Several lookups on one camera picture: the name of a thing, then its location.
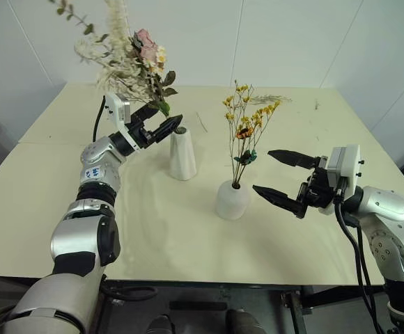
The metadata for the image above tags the yellow dried flower bouquet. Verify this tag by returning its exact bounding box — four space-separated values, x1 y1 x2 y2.
222 79 293 191

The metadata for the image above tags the loose dry twig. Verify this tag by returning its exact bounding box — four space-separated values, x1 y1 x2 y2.
195 111 209 133

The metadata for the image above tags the dark rounded shape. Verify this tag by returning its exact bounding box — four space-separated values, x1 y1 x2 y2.
145 314 174 334
224 308 259 334

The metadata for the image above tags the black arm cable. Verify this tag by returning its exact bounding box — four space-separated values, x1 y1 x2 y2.
93 96 107 143
333 187 386 334

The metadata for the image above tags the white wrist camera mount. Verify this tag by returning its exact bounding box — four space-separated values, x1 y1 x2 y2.
322 143 362 214
103 92 141 151

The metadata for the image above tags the dried bouquet with pink rose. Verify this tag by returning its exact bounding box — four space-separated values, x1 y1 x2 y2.
50 0 179 118

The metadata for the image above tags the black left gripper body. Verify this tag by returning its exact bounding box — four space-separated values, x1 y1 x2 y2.
127 117 155 150

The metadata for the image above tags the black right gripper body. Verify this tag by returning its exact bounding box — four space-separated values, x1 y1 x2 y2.
296 156 343 211

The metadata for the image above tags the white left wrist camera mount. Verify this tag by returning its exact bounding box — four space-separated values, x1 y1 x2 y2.
103 92 141 151

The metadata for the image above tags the round squat white vase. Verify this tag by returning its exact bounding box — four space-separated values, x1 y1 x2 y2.
215 180 251 221

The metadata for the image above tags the tall tapered white vase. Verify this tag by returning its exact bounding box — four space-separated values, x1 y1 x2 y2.
169 126 198 182

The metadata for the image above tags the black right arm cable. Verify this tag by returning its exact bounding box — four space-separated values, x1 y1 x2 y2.
333 187 386 334

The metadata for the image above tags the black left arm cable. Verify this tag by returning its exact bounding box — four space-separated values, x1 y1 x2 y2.
93 96 107 143

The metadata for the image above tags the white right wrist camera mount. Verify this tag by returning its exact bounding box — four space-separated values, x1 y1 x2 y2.
322 143 362 214

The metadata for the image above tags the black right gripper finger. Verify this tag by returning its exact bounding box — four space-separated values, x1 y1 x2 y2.
251 184 308 220
267 149 320 171

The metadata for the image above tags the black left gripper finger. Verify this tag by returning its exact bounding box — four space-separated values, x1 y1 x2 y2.
129 104 161 125
150 113 184 144

